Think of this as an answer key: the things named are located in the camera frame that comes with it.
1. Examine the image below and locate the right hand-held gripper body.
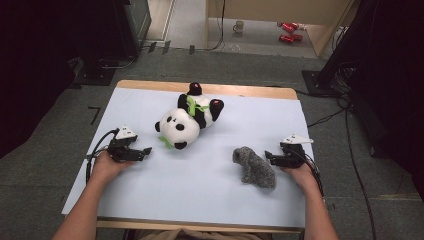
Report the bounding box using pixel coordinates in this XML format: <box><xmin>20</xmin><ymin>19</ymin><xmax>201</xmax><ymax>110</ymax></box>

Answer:
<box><xmin>279</xmin><ymin>133</ymin><xmax>315</xmax><ymax>169</ymax></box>

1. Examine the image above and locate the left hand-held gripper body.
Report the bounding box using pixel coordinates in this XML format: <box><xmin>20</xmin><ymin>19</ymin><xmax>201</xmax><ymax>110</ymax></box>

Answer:
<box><xmin>107</xmin><ymin>124</ymin><xmax>143</xmax><ymax>164</ymax></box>

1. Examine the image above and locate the grey fuzzy cloth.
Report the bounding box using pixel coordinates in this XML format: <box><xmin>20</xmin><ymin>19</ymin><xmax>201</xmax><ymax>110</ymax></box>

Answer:
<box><xmin>232</xmin><ymin>145</ymin><xmax>278</xmax><ymax>190</ymax></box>

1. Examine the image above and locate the panda plush toy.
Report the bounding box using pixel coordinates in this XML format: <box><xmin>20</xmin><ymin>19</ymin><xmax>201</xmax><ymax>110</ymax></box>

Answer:
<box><xmin>154</xmin><ymin>81</ymin><xmax>225</xmax><ymax>151</ymax></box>

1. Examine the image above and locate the person's right hand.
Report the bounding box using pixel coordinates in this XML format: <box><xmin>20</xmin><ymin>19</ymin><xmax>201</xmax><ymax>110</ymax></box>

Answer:
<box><xmin>279</xmin><ymin>161</ymin><xmax>320</xmax><ymax>195</ymax></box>

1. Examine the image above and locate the person's left hand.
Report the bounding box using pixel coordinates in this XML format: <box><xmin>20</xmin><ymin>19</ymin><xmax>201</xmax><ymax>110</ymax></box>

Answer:
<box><xmin>90</xmin><ymin>150</ymin><xmax>135</xmax><ymax>186</ymax></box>

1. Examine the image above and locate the black tape mark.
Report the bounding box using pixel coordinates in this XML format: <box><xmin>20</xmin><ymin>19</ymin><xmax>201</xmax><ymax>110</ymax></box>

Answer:
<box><xmin>87</xmin><ymin>106</ymin><xmax>102</xmax><ymax>126</ymax></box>

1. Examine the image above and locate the light blue table mat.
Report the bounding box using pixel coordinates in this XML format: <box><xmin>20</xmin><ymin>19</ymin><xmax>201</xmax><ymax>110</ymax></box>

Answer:
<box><xmin>61</xmin><ymin>87</ymin><xmax>316</xmax><ymax>230</ymax></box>

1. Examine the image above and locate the wooden table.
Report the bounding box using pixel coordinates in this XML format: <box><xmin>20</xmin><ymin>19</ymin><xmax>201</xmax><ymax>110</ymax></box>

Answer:
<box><xmin>95</xmin><ymin>79</ymin><xmax>306</xmax><ymax>234</ymax></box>

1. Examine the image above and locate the black stand base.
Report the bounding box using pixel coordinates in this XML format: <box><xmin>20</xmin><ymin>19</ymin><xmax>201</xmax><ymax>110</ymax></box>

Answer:
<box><xmin>73</xmin><ymin>58</ymin><xmax>117</xmax><ymax>88</ymax></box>

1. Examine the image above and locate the black metal stand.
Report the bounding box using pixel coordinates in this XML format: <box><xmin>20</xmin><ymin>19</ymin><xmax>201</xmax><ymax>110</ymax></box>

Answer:
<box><xmin>301</xmin><ymin>0</ymin><xmax>381</xmax><ymax>98</ymax></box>

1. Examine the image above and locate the dark curtain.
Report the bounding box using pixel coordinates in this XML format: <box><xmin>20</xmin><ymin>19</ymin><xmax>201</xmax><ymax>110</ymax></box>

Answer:
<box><xmin>346</xmin><ymin>0</ymin><xmax>424</xmax><ymax>201</ymax></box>
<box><xmin>0</xmin><ymin>0</ymin><xmax>116</xmax><ymax>159</ymax></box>

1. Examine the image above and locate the black cabinet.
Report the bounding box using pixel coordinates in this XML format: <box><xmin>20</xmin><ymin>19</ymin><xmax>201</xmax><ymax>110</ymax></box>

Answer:
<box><xmin>113</xmin><ymin>0</ymin><xmax>153</xmax><ymax>60</ymax></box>

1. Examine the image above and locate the wooden shelf unit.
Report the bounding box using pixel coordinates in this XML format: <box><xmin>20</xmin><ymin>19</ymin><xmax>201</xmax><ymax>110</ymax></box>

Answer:
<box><xmin>204</xmin><ymin>0</ymin><xmax>355</xmax><ymax>58</ymax></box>

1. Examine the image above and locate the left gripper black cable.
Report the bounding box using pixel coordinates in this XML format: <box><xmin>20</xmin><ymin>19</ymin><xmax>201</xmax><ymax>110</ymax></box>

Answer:
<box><xmin>85</xmin><ymin>128</ymin><xmax>120</xmax><ymax>185</ymax></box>

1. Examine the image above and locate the black floor cable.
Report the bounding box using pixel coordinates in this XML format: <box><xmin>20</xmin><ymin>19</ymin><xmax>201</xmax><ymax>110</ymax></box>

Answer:
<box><xmin>306</xmin><ymin>108</ymin><xmax>348</xmax><ymax>129</ymax></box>
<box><xmin>344</xmin><ymin>106</ymin><xmax>378</xmax><ymax>240</ymax></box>

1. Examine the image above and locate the black hanging cable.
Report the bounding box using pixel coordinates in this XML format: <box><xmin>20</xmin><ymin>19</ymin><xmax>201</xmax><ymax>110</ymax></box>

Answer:
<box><xmin>205</xmin><ymin>0</ymin><xmax>227</xmax><ymax>52</ymax></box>

